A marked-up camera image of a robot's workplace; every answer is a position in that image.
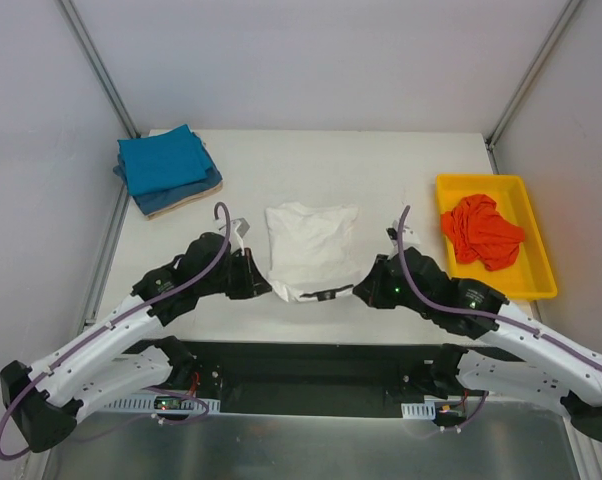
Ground white t shirt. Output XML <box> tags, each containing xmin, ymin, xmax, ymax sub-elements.
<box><xmin>265</xmin><ymin>202</ymin><xmax>360</xmax><ymax>303</ymax></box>

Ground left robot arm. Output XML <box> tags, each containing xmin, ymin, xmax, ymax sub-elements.
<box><xmin>0</xmin><ymin>229</ymin><xmax>271</xmax><ymax>460</ymax></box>

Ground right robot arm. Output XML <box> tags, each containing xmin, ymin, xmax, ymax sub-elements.
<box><xmin>353</xmin><ymin>247</ymin><xmax>602</xmax><ymax>443</ymax></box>

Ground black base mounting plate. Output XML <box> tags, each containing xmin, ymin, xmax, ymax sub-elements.
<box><xmin>171</xmin><ymin>341</ymin><xmax>467</xmax><ymax>419</ymax></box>

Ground beige folded t shirt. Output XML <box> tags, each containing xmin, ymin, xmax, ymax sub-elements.
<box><xmin>145</xmin><ymin>182</ymin><xmax>223</xmax><ymax>220</ymax></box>

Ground orange t shirt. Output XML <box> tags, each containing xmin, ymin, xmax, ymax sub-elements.
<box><xmin>440</xmin><ymin>194</ymin><xmax>525</xmax><ymax>271</ymax></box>

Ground yellow plastic tray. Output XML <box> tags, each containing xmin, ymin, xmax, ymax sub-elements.
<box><xmin>435</xmin><ymin>174</ymin><xmax>557</xmax><ymax>302</ymax></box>

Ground blue folded t shirt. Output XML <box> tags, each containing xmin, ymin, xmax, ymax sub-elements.
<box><xmin>113</xmin><ymin>149</ymin><xmax>223</xmax><ymax>216</ymax></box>

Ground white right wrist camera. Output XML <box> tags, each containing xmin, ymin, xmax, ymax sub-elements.
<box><xmin>386</xmin><ymin>220</ymin><xmax>421</xmax><ymax>250</ymax></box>

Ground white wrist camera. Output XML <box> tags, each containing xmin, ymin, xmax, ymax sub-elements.
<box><xmin>216</xmin><ymin>217</ymin><xmax>250</xmax><ymax>253</ymax></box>
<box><xmin>386</xmin><ymin>220</ymin><xmax>421</xmax><ymax>250</ymax></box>

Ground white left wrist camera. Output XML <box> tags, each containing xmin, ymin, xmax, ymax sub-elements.
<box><xmin>216</xmin><ymin>217</ymin><xmax>250</xmax><ymax>253</ymax></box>

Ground white slotted cable duct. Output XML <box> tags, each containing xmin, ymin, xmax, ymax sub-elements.
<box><xmin>401</xmin><ymin>401</ymin><xmax>436</xmax><ymax>421</ymax></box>

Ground left aluminium frame post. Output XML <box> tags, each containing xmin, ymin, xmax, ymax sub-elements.
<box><xmin>56</xmin><ymin>0</ymin><xmax>141</xmax><ymax>138</ymax></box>

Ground aluminium frame post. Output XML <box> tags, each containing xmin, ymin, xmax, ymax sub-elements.
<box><xmin>485</xmin><ymin>0</ymin><xmax>585</xmax><ymax>152</ymax></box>
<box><xmin>56</xmin><ymin>0</ymin><xmax>141</xmax><ymax>138</ymax></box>

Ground right aluminium frame post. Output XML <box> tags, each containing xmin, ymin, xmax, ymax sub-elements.
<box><xmin>485</xmin><ymin>0</ymin><xmax>585</xmax><ymax>152</ymax></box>

